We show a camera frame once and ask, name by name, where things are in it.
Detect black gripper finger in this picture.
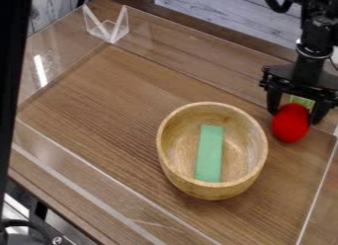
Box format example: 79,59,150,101
309,100,333,124
267,88,282,115

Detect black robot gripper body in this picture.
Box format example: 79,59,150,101
259,64,338,108

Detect red plush strawberry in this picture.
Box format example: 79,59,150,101
273,95,314,143

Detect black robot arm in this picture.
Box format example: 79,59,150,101
259,0,338,124

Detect oval wooden bowl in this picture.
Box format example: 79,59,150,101
156,102,269,201

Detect green rectangular block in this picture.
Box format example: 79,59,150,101
194,124,225,183

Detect clear acrylic tray walls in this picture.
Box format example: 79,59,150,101
9,0,338,245

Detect clear acrylic corner bracket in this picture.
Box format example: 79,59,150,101
82,5,130,43

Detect black vertical post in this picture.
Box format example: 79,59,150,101
0,0,32,218

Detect black table leg bracket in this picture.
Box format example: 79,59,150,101
30,201,75,245

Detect black cable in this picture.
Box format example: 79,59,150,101
1,218,56,245

